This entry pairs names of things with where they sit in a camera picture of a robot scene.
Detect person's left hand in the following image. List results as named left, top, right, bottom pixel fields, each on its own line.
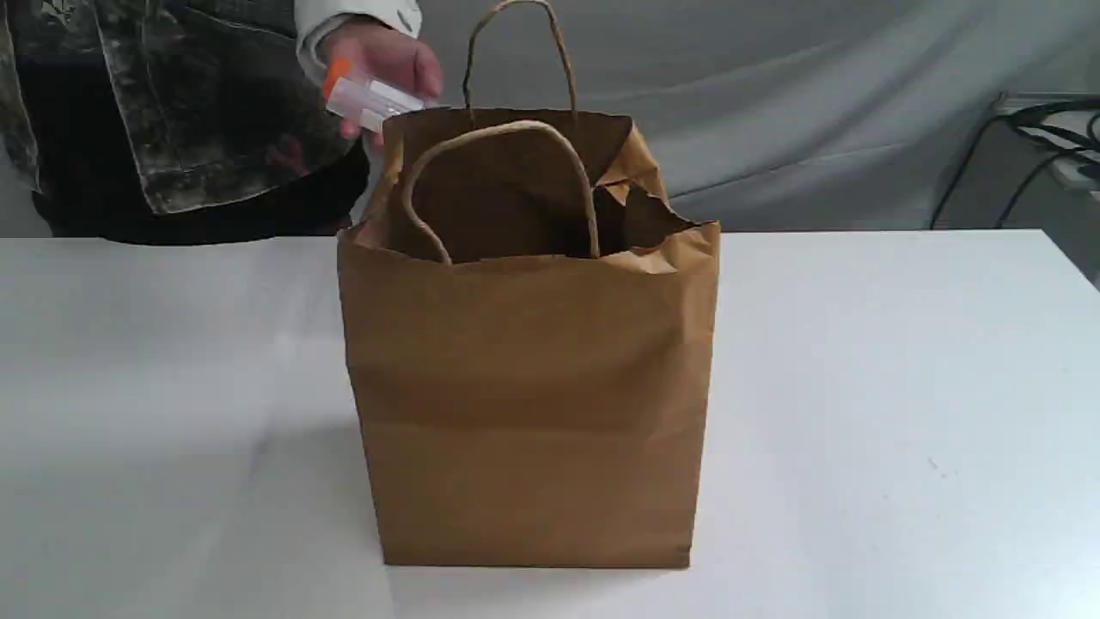
left=319, top=15, right=444, bottom=101

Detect clear box with orange cap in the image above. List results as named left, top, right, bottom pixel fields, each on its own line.
left=322, top=58, right=428, bottom=134

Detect brown paper bag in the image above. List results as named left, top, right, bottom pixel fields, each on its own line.
left=337, top=0, right=721, bottom=570

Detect person in camouflage jacket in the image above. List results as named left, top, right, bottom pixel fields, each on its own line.
left=1, top=1, right=424, bottom=246

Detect grey side cabinet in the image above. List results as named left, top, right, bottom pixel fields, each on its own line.
left=928, top=93, right=1099, bottom=285

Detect black cables bundle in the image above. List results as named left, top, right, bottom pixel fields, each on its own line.
left=931, top=97, right=1100, bottom=230

